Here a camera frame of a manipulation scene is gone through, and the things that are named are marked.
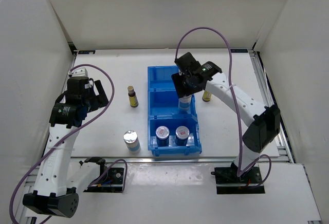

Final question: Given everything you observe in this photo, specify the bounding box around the white bead jar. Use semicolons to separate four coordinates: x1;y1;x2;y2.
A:
123;130;140;153
178;95;192;111

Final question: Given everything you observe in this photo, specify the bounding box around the sauce jar white lid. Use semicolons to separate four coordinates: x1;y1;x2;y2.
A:
155;126;170;147
175;126;190;146

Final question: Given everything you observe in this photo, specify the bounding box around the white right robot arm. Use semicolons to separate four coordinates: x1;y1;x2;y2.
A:
172;52;281;183

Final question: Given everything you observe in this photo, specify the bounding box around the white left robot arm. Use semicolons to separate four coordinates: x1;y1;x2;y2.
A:
23;77;108;218

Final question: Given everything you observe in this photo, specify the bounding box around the yellow label bottle right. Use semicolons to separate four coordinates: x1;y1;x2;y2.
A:
202;91;212;102

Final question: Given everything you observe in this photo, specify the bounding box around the yellow label bottle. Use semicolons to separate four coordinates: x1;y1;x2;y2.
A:
127;85;139;107
202;91;212;102

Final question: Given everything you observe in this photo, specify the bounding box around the blue three-compartment plastic bin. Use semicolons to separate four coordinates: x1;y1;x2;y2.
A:
148;66;202;156

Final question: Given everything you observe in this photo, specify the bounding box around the yellow label bottle left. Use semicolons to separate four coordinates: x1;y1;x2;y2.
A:
127;85;139;107

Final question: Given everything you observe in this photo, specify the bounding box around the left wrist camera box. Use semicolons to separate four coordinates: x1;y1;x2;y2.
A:
68;67;88;78

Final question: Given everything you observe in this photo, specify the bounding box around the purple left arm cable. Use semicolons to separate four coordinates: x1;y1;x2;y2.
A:
9;64;115;224

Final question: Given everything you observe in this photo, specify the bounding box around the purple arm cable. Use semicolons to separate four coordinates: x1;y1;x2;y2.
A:
174;27;272;189
9;64;115;224

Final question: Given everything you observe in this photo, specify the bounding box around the left side aluminium rail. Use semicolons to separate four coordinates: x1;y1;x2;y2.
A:
40;51;78;158

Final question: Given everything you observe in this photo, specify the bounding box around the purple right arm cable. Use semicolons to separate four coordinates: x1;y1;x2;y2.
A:
174;27;272;189

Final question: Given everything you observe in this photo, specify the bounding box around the aluminium table edge rail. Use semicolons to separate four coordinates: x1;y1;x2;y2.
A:
71;155;293;163

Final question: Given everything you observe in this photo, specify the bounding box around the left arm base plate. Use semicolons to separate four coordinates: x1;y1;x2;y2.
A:
79;157;128;193

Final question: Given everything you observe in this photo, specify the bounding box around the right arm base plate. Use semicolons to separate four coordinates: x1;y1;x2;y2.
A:
211;166;265;195

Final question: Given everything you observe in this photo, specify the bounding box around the right side aluminium rail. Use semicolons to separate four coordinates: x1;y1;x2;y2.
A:
249;51;296;163

